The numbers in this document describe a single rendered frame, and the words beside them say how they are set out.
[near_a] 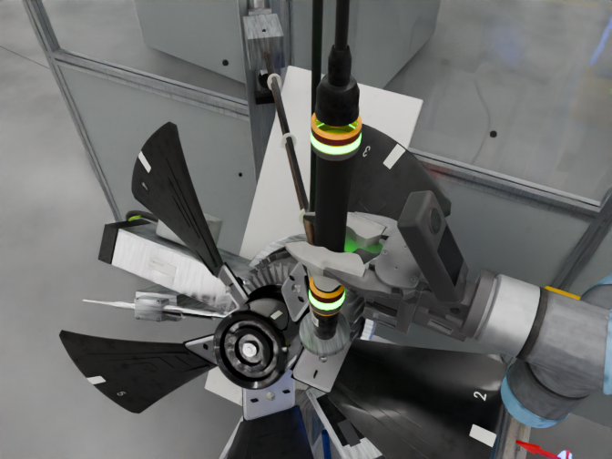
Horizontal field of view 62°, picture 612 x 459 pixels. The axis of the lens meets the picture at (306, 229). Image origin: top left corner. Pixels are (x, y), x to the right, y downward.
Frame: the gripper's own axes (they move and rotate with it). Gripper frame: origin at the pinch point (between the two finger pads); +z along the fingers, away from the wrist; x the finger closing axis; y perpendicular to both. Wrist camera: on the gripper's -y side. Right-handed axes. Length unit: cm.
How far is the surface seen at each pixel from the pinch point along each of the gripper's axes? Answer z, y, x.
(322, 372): -4.0, 28.4, -2.3
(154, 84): 82, 48, 70
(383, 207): -5.4, 6.8, 13.0
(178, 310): 25.6, 36.8, 1.3
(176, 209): 25.5, 16.2, 7.4
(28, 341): 129, 148, 11
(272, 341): 3.5, 23.0, -3.3
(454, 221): -14, 65, 70
